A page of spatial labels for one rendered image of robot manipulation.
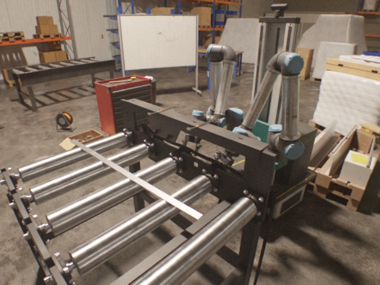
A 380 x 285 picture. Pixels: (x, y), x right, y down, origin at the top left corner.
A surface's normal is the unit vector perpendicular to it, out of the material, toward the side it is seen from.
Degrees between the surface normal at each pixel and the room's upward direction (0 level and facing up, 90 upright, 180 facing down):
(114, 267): 0
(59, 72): 90
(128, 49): 90
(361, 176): 90
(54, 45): 90
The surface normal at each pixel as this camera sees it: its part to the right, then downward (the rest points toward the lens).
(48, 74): 0.75, 0.29
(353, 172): -0.66, 0.33
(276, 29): -0.81, 0.26
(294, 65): 0.18, 0.32
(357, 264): 0.00, -0.90
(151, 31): 0.36, 0.41
